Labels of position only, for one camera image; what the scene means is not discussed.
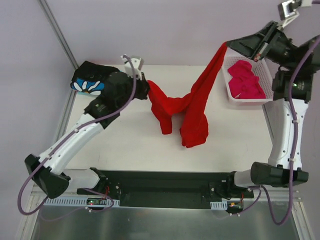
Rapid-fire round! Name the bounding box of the red t shirt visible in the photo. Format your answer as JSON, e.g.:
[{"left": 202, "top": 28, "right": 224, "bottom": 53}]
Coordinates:
[{"left": 147, "top": 42, "right": 228, "bottom": 148}]

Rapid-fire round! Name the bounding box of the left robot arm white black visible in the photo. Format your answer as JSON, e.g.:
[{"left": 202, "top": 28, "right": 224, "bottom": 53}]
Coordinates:
[{"left": 24, "top": 72, "right": 150, "bottom": 199}]

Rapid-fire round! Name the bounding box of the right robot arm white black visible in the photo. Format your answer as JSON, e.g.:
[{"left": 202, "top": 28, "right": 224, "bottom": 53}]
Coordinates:
[{"left": 225, "top": 21, "right": 320, "bottom": 198}]

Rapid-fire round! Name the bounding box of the white plastic basket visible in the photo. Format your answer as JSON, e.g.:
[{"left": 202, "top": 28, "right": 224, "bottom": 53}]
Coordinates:
[{"left": 221, "top": 55, "right": 274, "bottom": 106}]

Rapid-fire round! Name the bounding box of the crumpled magenta t shirt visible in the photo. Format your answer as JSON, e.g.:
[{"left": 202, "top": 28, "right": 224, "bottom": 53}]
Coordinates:
[{"left": 227, "top": 60, "right": 266, "bottom": 99}]

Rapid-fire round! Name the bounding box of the folded black flower t shirt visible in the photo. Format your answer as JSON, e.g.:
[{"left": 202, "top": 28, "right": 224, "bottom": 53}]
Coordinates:
[{"left": 70, "top": 60, "right": 120, "bottom": 96}]

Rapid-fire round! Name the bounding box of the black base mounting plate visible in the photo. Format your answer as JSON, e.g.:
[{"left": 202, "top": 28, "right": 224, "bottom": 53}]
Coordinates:
[{"left": 92, "top": 168, "right": 254, "bottom": 209}]

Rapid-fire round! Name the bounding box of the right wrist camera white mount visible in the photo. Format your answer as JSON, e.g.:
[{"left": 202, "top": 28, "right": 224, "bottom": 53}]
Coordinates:
[{"left": 277, "top": 0, "right": 313, "bottom": 29}]

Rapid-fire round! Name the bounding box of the left aluminium corner post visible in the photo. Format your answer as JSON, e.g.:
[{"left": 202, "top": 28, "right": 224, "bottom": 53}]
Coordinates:
[{"left": 37, "top": 0, "right": 79, "bottom": 69}]

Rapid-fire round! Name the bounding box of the left white cable duct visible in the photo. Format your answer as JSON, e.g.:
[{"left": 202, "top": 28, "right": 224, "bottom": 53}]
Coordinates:
[{"left": 44, "top": 196, "right": 120, "bottom": 208}]

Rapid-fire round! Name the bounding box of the white cable duct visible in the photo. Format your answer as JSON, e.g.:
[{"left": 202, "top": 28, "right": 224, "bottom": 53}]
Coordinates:
[
  {"left": 44, "top": 196, "right": 120, "bottom": 208},
  {"left": 210, "top": 201, "right": 228, "bottom": 211}
]

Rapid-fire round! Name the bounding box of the aluminium front frame rail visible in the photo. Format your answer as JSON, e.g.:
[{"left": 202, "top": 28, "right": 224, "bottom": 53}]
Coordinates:
[{"left": 31, "top": 175, "right": 301, "bottom": 201}]

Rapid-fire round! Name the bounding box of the right white cable duct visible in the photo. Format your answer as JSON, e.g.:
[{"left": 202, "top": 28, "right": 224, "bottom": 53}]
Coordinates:
[{"left": 210, "top": 201, "right": 228, "bottom": 211}]

